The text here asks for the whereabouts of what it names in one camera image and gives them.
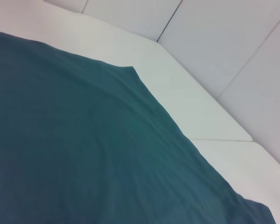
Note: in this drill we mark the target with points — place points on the teal blue shirt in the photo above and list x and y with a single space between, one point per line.
84 140

